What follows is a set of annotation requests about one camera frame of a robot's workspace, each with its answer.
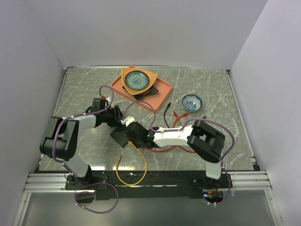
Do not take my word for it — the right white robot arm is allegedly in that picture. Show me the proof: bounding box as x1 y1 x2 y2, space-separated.
121 117 225 188

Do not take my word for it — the woven bamboo basket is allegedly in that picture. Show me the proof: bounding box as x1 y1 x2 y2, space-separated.
121 67 158 95

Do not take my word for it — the black network switch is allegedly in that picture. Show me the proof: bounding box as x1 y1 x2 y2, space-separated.
110 126 129 147

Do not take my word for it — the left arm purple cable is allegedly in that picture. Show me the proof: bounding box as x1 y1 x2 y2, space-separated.
53 85 115 184

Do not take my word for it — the dark plate under basket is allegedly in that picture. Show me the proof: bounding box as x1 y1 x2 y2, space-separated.
120 86 158 100

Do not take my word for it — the black ethernet cable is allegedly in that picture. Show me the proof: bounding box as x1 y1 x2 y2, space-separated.
163 102 172 129

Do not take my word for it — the teal patterned plate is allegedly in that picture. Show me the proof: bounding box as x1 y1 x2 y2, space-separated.
125 71 150 90

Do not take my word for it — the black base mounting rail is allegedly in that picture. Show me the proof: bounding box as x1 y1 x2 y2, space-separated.
65 170 233 201

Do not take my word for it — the salmon plastic tray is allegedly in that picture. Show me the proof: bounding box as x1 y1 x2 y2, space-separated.
111 66 172 113

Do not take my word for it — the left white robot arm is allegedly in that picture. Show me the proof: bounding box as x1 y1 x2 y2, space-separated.
40 97 123 189

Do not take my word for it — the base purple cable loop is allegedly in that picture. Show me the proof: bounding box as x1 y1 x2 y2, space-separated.
74 182 119 215

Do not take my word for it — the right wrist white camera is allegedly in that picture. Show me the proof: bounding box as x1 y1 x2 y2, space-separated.
121 116 136 127

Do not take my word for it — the blue white porcelain bowl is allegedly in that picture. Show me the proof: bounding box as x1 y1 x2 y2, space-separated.
182 94 203 113

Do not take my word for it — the yellow ethernet cable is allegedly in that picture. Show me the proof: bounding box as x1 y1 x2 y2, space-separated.
116 141 148 186

